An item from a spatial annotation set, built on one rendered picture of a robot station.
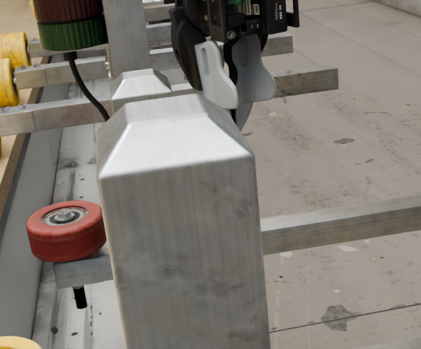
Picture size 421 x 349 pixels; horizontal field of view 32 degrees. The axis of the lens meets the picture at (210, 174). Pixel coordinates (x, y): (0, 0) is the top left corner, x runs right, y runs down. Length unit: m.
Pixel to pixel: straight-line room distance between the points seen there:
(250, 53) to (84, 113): 0.39
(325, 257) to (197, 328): 2.33
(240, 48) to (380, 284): 1.77
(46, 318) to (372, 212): 0.56
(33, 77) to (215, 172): 1.07
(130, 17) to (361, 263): 1.90
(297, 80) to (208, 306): 0.84
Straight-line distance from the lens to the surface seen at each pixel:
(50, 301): 1.20
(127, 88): 0.41
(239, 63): 0.65
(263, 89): 0.63
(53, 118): 0.98
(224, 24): 0.57
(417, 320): 2.19
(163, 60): 1.22
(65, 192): 1.61
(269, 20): 0.59
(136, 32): 0.66
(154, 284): 0.17
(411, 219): 0.83
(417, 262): 2.48
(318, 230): 0.80
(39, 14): 0.66
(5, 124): 0.99
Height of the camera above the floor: 1.21
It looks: 22 degrees down
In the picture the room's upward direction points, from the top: 6 degrees counter-clockwise
